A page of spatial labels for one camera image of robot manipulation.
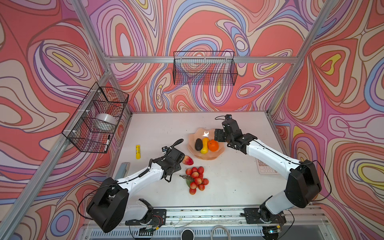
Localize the red fake peach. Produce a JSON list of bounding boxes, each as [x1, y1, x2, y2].
[[182, 156, 194, 166]]

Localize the large orange fake fruit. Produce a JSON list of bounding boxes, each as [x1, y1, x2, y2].
[[208, 140, 220, 152]]

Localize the red lychee bunch with leaf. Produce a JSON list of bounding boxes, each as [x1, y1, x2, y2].
[[179, 167, 210, 195]]

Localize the yellow fake banana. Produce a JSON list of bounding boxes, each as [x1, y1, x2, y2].
[[200, 138, 209, 154]]

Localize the dark fake avocado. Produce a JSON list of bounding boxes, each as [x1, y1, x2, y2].
[[195, 138, 203, 151]]

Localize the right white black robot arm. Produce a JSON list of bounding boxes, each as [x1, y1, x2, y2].
[[215, 115, 322, 223]]

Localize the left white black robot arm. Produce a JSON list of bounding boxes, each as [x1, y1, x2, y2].
[[86, 147, 185, 233]]

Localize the pink scalloped fruit bowl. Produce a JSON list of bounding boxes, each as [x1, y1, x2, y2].
[[187, 128, 225, 161]]

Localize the yellow glue stick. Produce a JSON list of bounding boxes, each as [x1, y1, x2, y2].
[[136, 145, 141, 160]]

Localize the pink white calculator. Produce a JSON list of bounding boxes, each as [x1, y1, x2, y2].
[[257, 159, 279, 175]]

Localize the grey flat tool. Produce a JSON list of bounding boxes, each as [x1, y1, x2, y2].
[[115, 162, 131, 180]]

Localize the black marker pen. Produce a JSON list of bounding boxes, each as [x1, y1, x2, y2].
[[104, 135, 111, 153]]

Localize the black round knob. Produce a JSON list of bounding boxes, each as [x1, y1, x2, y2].
[[181, 229, 195, 240]]

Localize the silver tape roll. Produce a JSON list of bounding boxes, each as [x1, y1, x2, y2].
[[96, 113, 118, 125]]

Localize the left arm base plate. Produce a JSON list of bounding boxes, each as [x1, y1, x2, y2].
[[125, 209, 167, 228]]

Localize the black wire basket back wall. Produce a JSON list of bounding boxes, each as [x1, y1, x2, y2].
[[173, 51, 238, 86]]

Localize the black wire basket wall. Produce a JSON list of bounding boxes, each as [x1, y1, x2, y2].
[[62, 83, 129, 154], [173, 51, 238, 86]]

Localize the white cable loop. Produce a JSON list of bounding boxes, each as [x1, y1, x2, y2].
[[210, 225, 232, 240]]

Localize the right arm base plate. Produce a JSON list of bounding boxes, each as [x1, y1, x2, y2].
[[240, 208, 287, 226]]

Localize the black wire basket left wall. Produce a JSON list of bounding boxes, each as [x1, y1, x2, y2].
[[62, 83, 129, 154]]

